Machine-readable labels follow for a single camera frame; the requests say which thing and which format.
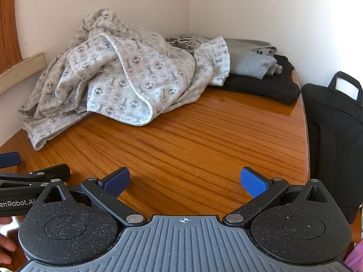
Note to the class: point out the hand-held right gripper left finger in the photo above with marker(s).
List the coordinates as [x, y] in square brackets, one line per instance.
[116, 181]

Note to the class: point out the pink cloth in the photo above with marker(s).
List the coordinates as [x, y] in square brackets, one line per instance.
[356, 257]

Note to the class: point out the grey folded sweatshirt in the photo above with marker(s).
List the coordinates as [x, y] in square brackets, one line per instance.
[252, 63]

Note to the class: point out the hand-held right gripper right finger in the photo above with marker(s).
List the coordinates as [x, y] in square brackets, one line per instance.
[253, 182]

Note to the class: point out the person's left hand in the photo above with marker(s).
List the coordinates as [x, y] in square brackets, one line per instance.
[5, 246]

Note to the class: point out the wooden window trim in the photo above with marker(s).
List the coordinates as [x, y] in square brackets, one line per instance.
[8, 19]

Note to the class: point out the black laptop bag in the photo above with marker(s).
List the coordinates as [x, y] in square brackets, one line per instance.
[331, 136]

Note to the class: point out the beige window sill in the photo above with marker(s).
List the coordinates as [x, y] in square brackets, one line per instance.
[22, 70]

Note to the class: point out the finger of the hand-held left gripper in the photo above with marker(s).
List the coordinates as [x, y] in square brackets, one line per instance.
[56, 172]
[10, 160]

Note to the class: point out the grey patterned pajama top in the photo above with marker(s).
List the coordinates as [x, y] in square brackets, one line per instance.
[113, 62]

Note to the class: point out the grey printed t-shirt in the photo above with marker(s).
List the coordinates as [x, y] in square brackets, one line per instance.
[249, 45]

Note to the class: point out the black folded garment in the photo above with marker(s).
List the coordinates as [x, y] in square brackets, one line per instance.
[263, 87]

